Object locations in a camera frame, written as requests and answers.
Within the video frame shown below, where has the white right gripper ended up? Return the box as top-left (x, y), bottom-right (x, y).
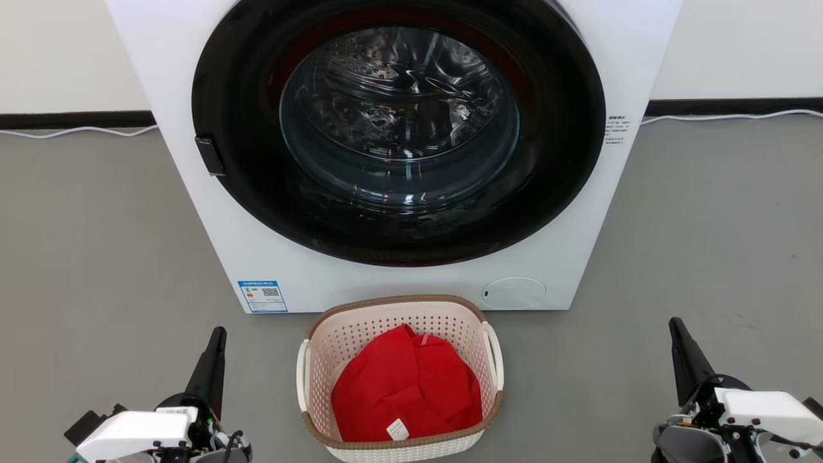
top-left (669, 317), bottom-right (823, 463)

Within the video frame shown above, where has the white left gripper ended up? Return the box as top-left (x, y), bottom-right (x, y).
top-left (76, 327), bottom-right (228, 463)

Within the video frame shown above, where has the white laundry basket brown rim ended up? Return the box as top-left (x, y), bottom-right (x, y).
top-left (296, 295), bottom-right (505, 463)

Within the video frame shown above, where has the blue energy label sticker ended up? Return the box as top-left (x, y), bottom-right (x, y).
top-left (237, 280), bottom-right (289, 314)

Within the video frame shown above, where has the white front-load washing machine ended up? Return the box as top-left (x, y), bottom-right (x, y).
top-left (105, 0), bottom-right (683, 314)

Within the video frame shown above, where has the round white filter cover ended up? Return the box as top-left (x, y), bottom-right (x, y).
top-left (481, 277), bottom-right (547, 311)

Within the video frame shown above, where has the red garment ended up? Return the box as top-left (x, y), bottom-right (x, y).
top-left (331, 324), bottom-right (484, 443)

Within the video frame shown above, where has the white text sticker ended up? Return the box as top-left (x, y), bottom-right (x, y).
top-left (604, 114), bottom-right (632, 147)

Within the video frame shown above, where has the black round washer door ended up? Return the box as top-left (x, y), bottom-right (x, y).
top-left (192, 0), bottom-right (606, 268)

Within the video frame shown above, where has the steel washer drum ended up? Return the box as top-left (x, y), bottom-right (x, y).
top-left (280, 27), bottom-right (520, 213)

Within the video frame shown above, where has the black door handle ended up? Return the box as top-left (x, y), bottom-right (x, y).
top-left (195, 135), bottom-right (226, 177)

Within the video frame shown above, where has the white floor cable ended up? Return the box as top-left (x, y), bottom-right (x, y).
top-left (640, 108), bottom-right (823, 126)
top-left (0, 124), bottom-right (159, 139)

